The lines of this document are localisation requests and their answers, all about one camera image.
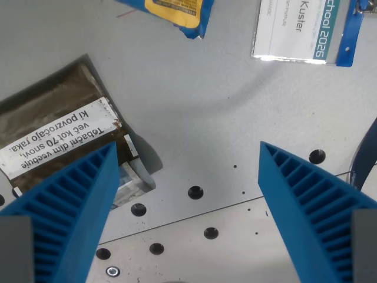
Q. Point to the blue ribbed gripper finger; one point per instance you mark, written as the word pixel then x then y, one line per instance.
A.
pixel 73 212
pixel 306 206

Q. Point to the blue and yellow snack bag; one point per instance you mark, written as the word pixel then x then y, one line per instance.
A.
pixel 179 14

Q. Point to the brown tobacco pouch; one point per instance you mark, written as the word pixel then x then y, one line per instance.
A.
pixel 53 123

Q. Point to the white name badge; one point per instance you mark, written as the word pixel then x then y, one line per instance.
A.
pixel 294 29

